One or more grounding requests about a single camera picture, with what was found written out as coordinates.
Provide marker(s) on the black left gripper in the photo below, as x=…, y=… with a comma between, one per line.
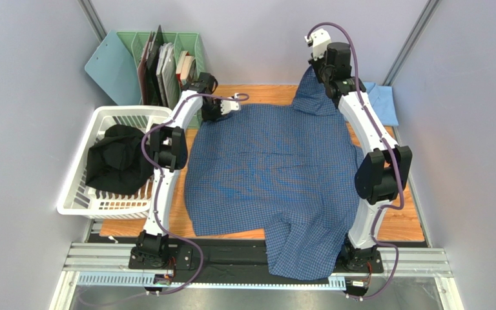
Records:
x=213, y=117

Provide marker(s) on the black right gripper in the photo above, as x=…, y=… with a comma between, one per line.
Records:
x=321, y=71

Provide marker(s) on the blue checked long sleeve shirt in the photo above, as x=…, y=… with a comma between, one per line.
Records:
x=288, y=170

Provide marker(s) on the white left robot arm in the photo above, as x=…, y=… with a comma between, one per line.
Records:
x=165, y=145

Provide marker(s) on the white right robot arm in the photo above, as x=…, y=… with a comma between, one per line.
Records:
x=383, y=173

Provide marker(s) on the white paper folder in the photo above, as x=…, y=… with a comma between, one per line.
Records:
x=166, y=76

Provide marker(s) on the folded light blue shirt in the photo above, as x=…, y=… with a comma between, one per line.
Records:
x=382, y=100

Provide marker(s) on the red spine book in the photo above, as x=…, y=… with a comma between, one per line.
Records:
x=185, y=68

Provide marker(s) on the green plastic file rack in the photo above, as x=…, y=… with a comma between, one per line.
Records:
x=189, y=41

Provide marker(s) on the dark brown folder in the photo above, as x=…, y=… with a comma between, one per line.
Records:
x=150, y=93

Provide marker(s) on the light blue clipboard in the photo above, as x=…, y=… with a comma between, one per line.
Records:
x=113, y=69

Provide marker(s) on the black shirt in basket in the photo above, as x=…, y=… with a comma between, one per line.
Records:
x=116, y=163

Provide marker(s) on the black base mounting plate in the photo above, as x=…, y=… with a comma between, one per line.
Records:
x=210, y=261

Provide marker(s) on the white plastic laundry basket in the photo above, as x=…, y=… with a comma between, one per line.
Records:
x=78, y=199

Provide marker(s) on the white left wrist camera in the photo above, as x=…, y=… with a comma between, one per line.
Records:
x=230, y=104

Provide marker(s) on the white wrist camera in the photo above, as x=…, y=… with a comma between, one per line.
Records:
x=318, y=40
x=230, y=104

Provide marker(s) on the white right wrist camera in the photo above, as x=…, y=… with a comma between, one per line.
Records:
x=318, y=40

